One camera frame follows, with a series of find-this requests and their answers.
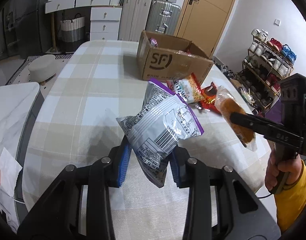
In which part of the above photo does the purple grape candy bag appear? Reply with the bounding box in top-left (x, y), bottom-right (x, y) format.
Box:
top-left (116, 79), bottom-right (204, 188)

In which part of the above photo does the clear bread pack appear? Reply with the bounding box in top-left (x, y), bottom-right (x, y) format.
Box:
top-left (215, 86), bottom-right (257, 152)

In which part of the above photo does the white orange stick snack bag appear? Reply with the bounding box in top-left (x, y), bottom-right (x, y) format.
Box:
top-left (173, 73), bottom-right (204, 103)

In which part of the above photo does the red oreo pie pack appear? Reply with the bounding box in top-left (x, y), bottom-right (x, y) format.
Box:
top-left (197, 82), bottom-right (221, 115)

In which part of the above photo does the person right hand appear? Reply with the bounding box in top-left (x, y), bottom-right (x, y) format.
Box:
top-left (264, 151), bottom-right (304, 193)

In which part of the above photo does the wooden shoe rack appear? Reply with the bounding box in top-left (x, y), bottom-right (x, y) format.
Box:
top-left (236, 29), bottom-right (297, 114)

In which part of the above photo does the SF cardboard box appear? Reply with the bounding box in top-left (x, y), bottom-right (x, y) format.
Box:
top-left (137, 31), bottom-right (214, 83)

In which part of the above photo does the grey round stool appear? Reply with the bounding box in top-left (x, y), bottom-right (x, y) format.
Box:
top-left (27, 54), bottom-right (63, 86)

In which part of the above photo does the white side table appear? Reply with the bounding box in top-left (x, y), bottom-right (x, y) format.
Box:
top-left (0, 82), bottom-right (44, 232)

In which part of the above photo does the woven laundry basket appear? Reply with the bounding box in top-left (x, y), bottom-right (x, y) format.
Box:
top-left (60, 13), bottom-right (85, 53)

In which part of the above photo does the silver suitcase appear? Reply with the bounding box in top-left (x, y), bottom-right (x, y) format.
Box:
top-left (145, 0), bottom-right (181, 35)

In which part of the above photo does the white drawer desk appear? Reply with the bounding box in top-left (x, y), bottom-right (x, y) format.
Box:
top-left (45, 0), bottom-right (122, 40)

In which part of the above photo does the beige suitcase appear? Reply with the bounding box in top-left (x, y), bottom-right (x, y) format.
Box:
top-left (118, 0), bottom-right (152, 42)

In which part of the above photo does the wooden door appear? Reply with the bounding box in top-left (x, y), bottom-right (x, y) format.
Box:
top-left (174, 0), bottom-right (235, 58)

